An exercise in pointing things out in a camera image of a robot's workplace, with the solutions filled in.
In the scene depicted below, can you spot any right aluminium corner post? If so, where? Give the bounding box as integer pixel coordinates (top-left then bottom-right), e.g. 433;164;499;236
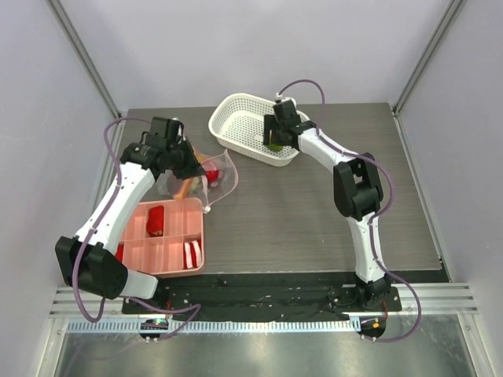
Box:
392;0;466;117

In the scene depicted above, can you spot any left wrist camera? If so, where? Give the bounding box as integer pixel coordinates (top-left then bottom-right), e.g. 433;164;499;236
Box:
145;117;184;150

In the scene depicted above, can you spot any aluminium corner post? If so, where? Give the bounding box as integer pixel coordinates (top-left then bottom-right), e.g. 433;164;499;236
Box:
46;0;121;118
392;0;466;117

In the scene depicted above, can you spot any red plush fake food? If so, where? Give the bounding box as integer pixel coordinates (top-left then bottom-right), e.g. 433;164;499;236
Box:
145;206;164;237

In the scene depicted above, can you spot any left aluminium corner post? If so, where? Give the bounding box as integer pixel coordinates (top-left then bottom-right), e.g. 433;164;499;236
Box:
46;0;121;118

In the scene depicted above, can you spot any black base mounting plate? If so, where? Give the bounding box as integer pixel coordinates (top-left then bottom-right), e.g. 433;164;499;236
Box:
121;285;401;315

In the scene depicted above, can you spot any slotted grey cable duct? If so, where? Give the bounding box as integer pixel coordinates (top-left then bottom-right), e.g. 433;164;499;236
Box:
66;317;361;335

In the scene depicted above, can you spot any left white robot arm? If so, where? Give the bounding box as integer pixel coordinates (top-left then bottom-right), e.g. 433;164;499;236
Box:
55;137;204;313

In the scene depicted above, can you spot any red white striped fake food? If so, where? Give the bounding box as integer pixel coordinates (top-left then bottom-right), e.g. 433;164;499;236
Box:
183;240;204;269

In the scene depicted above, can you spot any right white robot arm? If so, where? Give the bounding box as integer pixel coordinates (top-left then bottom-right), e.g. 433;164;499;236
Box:
263;98;391;310

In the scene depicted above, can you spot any red fake food under arm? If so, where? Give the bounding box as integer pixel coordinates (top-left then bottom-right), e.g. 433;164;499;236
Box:
115;243;124;262

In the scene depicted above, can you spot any aluminium front rail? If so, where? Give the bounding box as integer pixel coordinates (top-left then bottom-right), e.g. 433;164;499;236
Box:
49;283;479;317

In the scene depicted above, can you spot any clear pink zip top bag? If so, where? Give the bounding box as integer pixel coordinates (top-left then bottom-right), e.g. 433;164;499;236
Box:
155;149;239;214

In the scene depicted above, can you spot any pink divided organizer tray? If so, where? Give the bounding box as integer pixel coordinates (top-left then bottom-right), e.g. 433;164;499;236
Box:
119;199;205;278

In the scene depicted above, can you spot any white perforated plastic basket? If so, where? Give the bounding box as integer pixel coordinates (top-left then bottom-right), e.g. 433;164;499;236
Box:
208;93;299;167

